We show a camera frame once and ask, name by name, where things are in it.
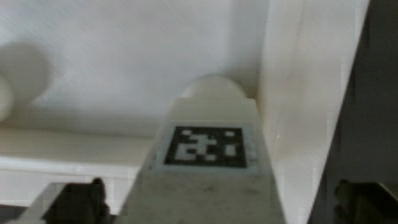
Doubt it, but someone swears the white square tabletop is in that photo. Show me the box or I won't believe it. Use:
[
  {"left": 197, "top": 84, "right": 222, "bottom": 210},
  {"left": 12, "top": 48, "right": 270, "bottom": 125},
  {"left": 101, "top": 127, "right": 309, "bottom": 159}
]
[{"left": 0, "top": 0, "right": 369, "bottom": 224}]

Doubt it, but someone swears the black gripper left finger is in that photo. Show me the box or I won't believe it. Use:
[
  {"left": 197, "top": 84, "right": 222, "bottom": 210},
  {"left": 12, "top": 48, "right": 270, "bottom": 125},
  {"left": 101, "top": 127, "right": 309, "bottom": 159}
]
[{"left": 16, "top": 178, "right": 112, "bottom": 224}]

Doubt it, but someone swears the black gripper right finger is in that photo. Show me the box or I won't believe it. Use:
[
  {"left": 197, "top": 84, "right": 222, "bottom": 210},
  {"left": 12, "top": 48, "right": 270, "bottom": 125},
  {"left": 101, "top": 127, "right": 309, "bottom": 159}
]
[{"left": 332, "top": 180, "right": 398, "bottom": 224}]

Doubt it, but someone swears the white table leg with tag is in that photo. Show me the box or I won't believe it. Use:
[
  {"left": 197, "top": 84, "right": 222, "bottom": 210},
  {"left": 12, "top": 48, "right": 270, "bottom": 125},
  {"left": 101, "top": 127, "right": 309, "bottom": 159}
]
[{"left": 115, "top": 75, "right": 286, "bottom": 224}]

